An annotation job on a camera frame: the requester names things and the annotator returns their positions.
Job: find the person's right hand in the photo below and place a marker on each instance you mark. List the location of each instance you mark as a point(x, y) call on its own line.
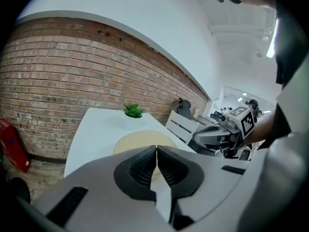
point(236, 141)

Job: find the red plastic crate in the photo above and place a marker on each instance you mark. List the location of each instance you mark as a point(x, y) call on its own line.
point(12, 144)

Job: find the person's black clothing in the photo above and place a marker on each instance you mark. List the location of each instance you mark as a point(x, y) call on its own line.
point(289, 57)

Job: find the dark-top desk with white frame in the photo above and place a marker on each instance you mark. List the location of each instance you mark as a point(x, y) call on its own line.
point(207, 122)

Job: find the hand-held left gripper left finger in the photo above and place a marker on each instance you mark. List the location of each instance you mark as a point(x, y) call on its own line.
point(96, 197)

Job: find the ceiling light panel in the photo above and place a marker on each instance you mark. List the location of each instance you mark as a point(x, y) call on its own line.
point(271, 45)

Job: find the white slatted chair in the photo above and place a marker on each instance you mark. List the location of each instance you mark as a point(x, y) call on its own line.
point(181, 127)

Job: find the white table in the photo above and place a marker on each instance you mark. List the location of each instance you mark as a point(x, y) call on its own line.
point(96, 129)

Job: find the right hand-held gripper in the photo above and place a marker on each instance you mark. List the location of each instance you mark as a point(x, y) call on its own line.
point(246, 122)

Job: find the small beige figurine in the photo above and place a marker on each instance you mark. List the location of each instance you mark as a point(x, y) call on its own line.
point(197, 112)

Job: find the black office chair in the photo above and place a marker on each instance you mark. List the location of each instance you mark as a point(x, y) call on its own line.
point(184, 107)

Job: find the black standing fan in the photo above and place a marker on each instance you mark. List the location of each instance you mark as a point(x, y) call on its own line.
point(20, 190)

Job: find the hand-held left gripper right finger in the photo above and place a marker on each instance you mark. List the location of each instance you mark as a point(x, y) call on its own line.
point(205, 182)

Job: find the green potted plant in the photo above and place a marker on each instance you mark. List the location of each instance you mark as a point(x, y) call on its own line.
point(132, 110)

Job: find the tan wooden tray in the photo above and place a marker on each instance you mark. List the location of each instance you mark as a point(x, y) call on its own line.
point(125, 149)

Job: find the person's right forearm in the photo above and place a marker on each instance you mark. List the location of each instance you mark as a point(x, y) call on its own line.
point(263, 129)

